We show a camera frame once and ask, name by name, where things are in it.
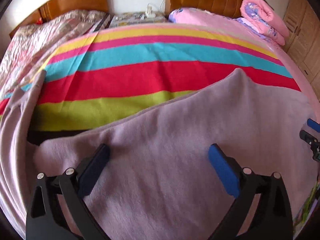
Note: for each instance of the nightstand with patterned cover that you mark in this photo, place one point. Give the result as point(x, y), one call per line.
point(127, 20)

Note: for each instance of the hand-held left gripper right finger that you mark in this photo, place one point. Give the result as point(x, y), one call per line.
point(222, 170)

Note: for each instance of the light wooden wardrobe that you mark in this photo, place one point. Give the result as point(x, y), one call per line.
point(300, 30)

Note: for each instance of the white power strip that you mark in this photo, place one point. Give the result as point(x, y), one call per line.
point(149, 11)

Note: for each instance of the small red object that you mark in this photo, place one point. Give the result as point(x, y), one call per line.
point(38, 20)

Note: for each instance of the rainbow striped blanket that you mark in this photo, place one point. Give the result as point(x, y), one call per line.
point(150, 75)

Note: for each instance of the low wooden headboard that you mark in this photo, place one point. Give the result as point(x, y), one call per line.
point(75, 2)

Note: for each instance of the lilac sweater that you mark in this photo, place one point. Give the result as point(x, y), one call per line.
point(160, 140)

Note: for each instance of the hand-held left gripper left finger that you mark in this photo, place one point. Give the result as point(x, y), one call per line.
point(96, 163)

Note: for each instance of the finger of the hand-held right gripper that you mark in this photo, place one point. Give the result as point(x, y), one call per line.
point(308, 137)
point(313, 124)

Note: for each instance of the floral patterned quilt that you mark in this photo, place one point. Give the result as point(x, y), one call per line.
point(37, 40)

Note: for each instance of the rolled pink floral quilt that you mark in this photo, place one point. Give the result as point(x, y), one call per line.
point(262, 17)

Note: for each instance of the pink and purple pillow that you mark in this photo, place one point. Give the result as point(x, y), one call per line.
point(185, 15)

